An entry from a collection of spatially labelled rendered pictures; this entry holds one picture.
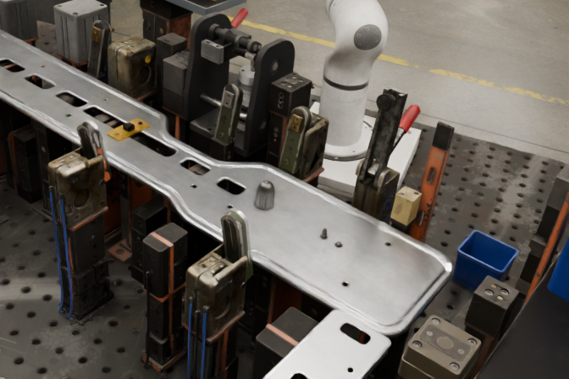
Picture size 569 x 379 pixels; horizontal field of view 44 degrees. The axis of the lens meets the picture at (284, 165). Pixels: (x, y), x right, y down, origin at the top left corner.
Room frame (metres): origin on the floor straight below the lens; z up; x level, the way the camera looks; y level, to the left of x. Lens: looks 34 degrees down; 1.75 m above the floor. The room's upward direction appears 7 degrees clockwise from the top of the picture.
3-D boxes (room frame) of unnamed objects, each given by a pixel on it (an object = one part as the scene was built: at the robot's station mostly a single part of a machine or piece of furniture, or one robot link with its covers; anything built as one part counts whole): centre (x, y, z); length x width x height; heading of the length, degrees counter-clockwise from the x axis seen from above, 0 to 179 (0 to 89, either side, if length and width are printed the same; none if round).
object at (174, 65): (1.35, 0.23, 0.89); 0.13 x 0.11 x 0.38; 147
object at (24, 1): (1.63, 0.71, 0.88); 0.11 x 0.10 x 0.36; 147
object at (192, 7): (1.58, 0.32, 1.16); 0.37 x 0.14 x 0.02; 57
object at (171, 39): (1.40, 0.27, 0.90); 0.05 x 0.05 x 0.40; 57
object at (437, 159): (0.99, -0.25, 0.95); 0.03 x 0.01 x 0.50; 57
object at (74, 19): (1.49, 0.49, 0.90); 0.13 x 0.10 x 0.41; 147
